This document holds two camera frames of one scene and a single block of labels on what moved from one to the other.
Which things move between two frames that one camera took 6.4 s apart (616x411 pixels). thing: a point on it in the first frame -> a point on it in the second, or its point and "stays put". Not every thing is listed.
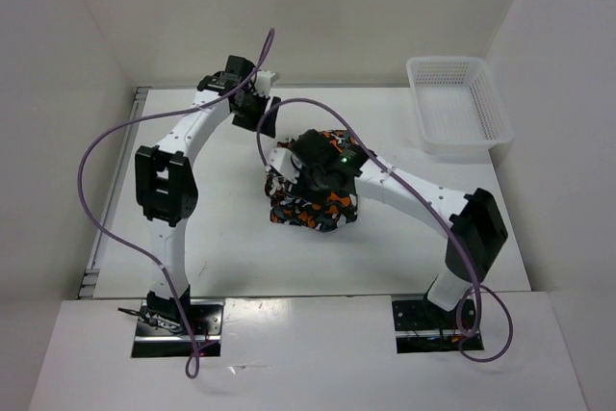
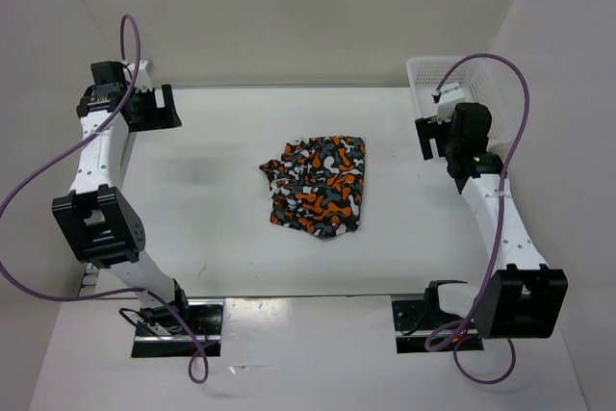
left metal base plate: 206,320 stays put
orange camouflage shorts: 293,206 stays put
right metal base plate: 422,326 stays put
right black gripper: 299,185 -> 428,128
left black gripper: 254,122 -> 160,117
